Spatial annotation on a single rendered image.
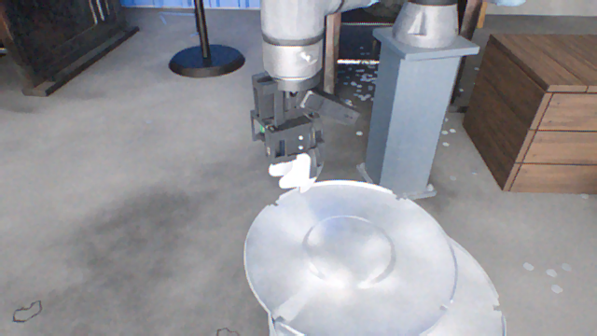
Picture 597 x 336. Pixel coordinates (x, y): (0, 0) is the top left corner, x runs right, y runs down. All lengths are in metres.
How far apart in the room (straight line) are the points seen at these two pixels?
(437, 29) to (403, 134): 0.26
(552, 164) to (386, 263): 0.85
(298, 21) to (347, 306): 0.34
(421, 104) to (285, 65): 0.57
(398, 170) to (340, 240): 0.56
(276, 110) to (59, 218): 0.88
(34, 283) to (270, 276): 0.71
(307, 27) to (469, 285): 0.38
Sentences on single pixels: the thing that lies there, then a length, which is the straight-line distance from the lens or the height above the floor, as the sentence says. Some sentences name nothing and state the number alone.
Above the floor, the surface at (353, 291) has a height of 0.34.
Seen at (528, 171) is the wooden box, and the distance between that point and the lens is 1.28.
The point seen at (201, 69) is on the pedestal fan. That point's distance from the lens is 1.92.
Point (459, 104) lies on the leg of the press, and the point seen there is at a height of 0.03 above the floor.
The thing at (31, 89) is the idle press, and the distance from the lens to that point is 2.03.
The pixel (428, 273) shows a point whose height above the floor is 0.34.
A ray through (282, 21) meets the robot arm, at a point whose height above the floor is 0.63.
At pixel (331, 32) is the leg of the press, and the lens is 1.48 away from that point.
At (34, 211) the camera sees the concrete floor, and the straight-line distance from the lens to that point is 1.32.
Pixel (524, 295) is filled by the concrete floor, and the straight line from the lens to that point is 1.04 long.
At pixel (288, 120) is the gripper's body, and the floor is 0.49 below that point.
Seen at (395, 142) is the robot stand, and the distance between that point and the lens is 1.03.
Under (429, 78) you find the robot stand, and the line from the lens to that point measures 0.96.
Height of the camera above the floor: 0.75
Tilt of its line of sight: 37 degrees down
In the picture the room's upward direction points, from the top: straight up
